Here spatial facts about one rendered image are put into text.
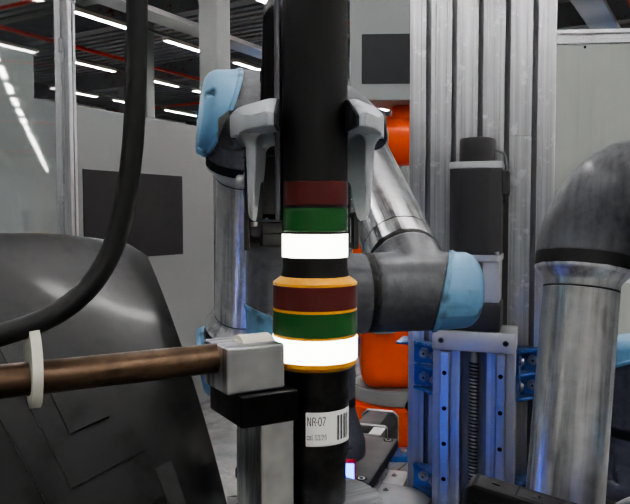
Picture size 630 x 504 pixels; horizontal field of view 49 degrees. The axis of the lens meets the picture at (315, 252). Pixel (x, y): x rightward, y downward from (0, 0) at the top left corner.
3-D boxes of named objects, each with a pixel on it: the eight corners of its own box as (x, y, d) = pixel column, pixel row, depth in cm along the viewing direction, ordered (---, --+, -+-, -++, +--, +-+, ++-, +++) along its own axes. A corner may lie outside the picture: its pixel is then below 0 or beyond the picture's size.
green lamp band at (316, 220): (302, 232, 33) (302, 206, 33) (270, 231, 36) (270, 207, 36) (360, 231, 34) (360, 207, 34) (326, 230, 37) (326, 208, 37)
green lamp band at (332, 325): (298, 342, 32) (298, 316, 32) (258, 329, 36) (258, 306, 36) (374, 334, 35) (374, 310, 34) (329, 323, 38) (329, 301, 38)
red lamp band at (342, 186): (302, 205, 33) (302, 179, 33) (270, 206, 36) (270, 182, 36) (360, 205, 34) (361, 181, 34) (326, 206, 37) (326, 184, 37)
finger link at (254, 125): (277, 220, 32) (295, 221, 41) (276, 91, 32) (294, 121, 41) (210, 220, 32) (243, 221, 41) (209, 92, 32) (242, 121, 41)
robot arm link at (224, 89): (288, 410, 114) (314, 83, 88) (196, 415, 111) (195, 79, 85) (280, 365, 124) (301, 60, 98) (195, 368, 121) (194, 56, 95)
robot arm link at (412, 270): (366, 135, 106) (473, 362, 67) (295, 133, 104) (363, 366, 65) (377, 61, 99) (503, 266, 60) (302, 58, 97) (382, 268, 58)
